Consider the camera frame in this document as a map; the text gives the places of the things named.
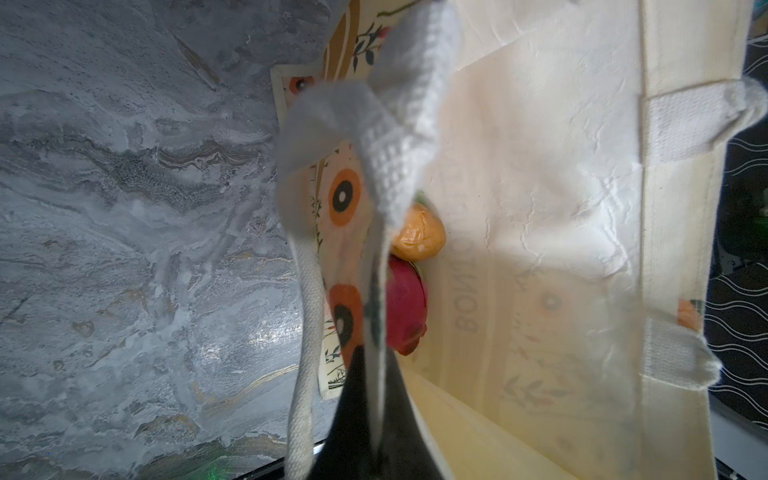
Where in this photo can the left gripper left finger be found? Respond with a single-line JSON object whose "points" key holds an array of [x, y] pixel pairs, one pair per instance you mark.
{"points": [[346, 453]]}

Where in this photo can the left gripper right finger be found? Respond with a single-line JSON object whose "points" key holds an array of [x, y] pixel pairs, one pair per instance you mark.
{"points": [[403, 452]]}

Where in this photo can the pink dragon fruit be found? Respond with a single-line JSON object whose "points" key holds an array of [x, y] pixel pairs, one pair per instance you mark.
{"points": [[406, 306]]}

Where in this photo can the orange tangerine with leaves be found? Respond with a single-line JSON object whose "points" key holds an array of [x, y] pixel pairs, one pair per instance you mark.
{"points": [[422, 236]]}

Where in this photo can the cream canvas grocery bag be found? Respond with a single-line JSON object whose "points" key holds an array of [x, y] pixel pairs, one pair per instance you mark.
{"points": [[573, 151]]}

